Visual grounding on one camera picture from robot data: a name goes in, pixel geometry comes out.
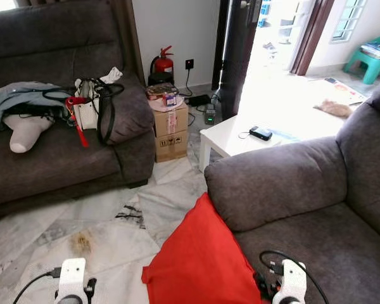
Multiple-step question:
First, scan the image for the red pillow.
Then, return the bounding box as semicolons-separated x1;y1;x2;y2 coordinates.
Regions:
141;193;265;304

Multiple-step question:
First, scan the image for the long grey fabric sofa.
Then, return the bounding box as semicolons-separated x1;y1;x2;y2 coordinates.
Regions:
0;0;156;220

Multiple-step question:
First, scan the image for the grey fabric armchair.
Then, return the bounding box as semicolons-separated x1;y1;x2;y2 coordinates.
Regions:
204;68;380;304

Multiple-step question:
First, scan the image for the small black device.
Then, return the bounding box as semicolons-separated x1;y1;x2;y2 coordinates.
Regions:
249;126;274;142

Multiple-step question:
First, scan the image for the plain cardboard box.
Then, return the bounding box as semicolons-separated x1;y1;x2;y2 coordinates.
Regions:
155;132;189;163

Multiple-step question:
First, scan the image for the white coffee table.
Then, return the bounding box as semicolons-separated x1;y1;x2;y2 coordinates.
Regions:
199;73;369;173

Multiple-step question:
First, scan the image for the red tassel ornament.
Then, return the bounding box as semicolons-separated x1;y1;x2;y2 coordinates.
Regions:
64;96;91;148

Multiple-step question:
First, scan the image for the grey green charger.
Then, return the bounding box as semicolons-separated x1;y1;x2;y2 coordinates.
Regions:
204;104;217;125

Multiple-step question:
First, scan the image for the cardboard box with fragile tape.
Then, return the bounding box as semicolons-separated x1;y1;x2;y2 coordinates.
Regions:
153;103;189;138

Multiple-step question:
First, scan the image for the brown furry object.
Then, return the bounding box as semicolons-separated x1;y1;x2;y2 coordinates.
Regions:
318;99;355;120

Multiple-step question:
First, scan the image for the black power adapter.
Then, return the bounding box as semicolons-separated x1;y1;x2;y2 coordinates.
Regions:
186;94;212;108

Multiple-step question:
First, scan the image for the blue grey jacket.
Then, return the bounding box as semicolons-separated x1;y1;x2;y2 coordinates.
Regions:
0;80;77;132

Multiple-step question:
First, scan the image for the pink cloth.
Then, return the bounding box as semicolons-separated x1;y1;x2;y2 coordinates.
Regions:
149;97;186;114

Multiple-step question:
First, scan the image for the printed flat gift box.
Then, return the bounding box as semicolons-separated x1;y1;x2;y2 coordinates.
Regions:
146;83;181;107

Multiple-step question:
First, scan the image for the white cloth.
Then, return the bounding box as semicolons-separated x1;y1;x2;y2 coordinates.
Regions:
100;66;124;84

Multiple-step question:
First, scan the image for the dark open door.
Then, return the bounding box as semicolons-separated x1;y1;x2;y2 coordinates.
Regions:
217;0;265;120

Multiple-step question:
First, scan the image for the teal plastic stool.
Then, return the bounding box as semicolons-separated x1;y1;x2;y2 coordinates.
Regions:
342;34;380;85

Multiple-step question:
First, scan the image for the stack of books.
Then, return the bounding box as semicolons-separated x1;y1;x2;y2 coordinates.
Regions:
360;42;380;60

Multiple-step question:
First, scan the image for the barred window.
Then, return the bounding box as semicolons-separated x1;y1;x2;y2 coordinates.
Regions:
331;0;369;43

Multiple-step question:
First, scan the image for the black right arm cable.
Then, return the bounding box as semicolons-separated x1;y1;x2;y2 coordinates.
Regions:
259;250;331;304

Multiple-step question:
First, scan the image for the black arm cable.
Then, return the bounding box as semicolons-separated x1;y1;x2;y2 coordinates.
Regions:
259;250;331;304
13;269;63;304

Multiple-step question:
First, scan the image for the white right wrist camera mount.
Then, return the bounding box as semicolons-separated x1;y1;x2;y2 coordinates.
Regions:
278;259;307;304

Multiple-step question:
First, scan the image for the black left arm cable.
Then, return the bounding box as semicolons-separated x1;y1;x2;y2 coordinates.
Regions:
13;269;63;304

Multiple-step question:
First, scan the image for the white handbag with black straps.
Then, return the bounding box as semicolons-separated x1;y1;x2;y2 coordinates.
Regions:
72;77;125;145

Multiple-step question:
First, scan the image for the black power cord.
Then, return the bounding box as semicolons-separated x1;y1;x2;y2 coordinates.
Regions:
186;68;197;98

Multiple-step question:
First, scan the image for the red extinguisher with black hose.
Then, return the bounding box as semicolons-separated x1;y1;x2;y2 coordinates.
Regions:
149;45;176;87

